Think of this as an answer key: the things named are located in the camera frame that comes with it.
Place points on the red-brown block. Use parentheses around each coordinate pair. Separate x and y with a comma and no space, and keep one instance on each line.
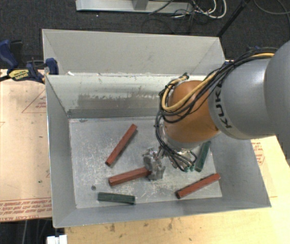
(198,186)
(121,145)
(128,177)

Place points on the grey metal bin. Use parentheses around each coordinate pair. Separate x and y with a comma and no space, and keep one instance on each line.
(134,57)

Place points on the dark green flat block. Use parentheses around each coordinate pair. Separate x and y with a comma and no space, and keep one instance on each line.
(116,198)
(202,156)

